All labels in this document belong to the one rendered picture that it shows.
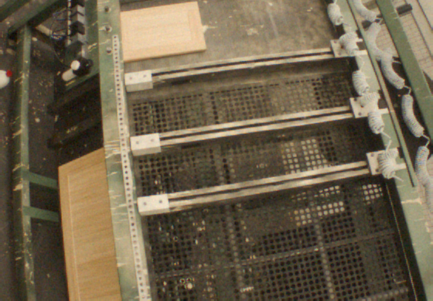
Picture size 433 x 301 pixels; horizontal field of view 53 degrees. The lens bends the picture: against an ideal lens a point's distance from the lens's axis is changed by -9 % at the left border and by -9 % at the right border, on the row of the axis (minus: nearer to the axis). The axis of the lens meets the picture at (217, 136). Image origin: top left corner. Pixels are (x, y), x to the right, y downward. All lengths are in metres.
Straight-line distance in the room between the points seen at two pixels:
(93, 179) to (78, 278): 0.51
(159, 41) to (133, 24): 0.18
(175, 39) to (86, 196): 0.91
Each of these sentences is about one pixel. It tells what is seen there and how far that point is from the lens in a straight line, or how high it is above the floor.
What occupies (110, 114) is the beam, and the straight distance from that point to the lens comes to 2.14.
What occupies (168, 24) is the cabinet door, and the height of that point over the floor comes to 1.10.
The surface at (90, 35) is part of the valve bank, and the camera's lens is 2.44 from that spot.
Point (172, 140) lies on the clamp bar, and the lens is 2.03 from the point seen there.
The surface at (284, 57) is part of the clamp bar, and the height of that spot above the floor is 1.57.
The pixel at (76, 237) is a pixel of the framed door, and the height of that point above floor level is 0.35.
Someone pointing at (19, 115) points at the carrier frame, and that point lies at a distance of 2.69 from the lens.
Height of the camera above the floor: 2.03
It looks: 23 degrees down
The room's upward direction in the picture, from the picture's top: 69 degrees clockwise
